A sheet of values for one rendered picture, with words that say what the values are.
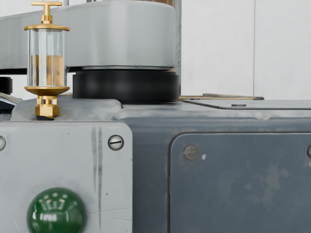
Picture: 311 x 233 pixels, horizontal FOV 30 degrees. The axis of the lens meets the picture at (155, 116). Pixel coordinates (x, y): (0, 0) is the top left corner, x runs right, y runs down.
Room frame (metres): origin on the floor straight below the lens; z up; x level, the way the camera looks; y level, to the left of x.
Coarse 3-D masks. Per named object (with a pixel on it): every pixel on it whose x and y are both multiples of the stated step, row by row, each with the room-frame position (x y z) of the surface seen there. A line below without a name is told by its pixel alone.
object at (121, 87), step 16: (80, 80) 0.47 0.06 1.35; (96, 80) 0.45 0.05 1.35; (112, 80) 0.45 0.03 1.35; (128, 80) 0.45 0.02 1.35; (144, 80) 0.45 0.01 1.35; (160, 80) 0.46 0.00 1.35; (176, 80) 0.48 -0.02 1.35; (80, 96) 0.47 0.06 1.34; (96, 96) 0.45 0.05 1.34; (112, 96) 0.45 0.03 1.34; (128, 96) 0.45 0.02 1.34; (144, 96) 0.45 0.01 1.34; (160, 96) 0.46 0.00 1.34; (176, 96) 0.48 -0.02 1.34
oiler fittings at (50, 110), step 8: (48, 8) 0.37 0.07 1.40; (48, 16) 0.37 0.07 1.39; (40, 24) 0.36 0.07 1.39; (48, 24) 0.36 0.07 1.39; (24, 88) 0.36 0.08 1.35; (32, 88) 0.36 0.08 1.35; (40, 88) 0.35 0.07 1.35; (48, 88) 0.35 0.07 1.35; (56, 88) 0.36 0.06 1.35; (64, 88) 0.36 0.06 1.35; (40, 96) 0.36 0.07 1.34; (48, 96) 0.36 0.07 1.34; (56, 96) 0.37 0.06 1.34; (40, 104) 0.36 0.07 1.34; (48, 104) 0.36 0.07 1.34; (56, 104) 0.37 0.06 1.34; (40, 112) 0.36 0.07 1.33; (48, 112) 0.36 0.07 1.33; (56, 112) 0.37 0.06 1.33
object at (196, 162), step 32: (64, 96) 0.55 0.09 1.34; (160, 128) 0.34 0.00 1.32; (192, 128) 0.35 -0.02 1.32; (224, 128) 0.35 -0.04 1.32; (256, 128) 0.35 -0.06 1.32; (288, 128) 0.35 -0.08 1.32; (160, 160) 0.34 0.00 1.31; (192, 160) 0.34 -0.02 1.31; (224, 160) 0.34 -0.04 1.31; (256, 160) 0.35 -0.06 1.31; (288, 160) 0.35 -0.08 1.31; (160, 192) 0.34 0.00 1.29; (192, 192) 0.34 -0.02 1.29; (224, 192) 0.34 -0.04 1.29; (256, 192) 0.35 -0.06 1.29; (288, 192) 0.35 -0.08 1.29; (160, 224) 0.34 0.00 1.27; (192, 224) 0.34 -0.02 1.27; (224, 224) 0.34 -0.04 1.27; (256, 224) 0.35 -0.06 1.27; (288, 224) 0.35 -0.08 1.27
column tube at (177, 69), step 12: (144, 0) 0.83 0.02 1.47; (156, 0) 0.84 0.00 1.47; (168, 0) 0.84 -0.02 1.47; (180, 0) 0.84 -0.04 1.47; (180, 12) 0.84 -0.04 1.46; (180, 24) 0.84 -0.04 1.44; (180, 36) 0.84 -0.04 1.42; (180, 48) 0.84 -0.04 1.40; (180, 60) 0.84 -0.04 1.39; (180, 72) 0.84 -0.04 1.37; (180, 84) 0.84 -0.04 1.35
